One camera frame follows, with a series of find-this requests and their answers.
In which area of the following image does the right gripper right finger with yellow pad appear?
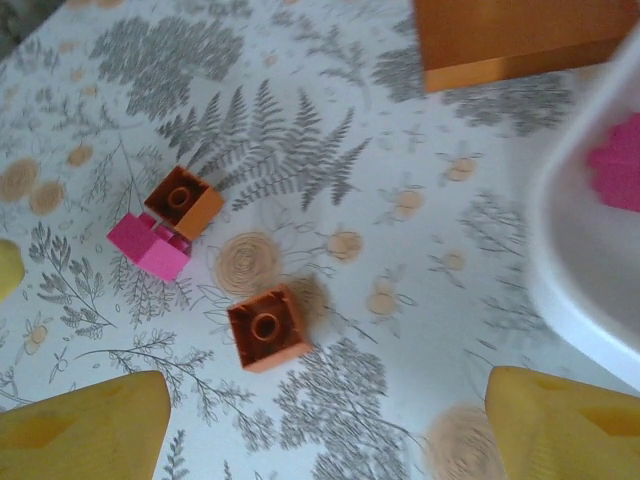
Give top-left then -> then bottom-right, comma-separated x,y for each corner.
483,366 -> 640,480

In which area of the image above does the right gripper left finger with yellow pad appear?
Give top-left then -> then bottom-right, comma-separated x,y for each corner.
0,370 -> 172,480

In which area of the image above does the pink lego brick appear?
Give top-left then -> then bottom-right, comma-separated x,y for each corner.
106,211 -> 194,284
585,112 -> 640,214

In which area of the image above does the white plastic container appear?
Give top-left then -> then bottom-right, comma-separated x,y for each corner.
529,29 -> 640,394

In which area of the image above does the orange lego brick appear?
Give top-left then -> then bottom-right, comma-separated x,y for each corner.
143,164 -> 225,242
227,283 -> 314,374

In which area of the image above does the floral patterned tablecloth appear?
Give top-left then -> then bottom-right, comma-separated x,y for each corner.
0,0 -> 640,480

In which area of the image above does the gold wire rack orange base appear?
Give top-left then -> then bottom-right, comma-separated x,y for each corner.
412,0 -> 640,94

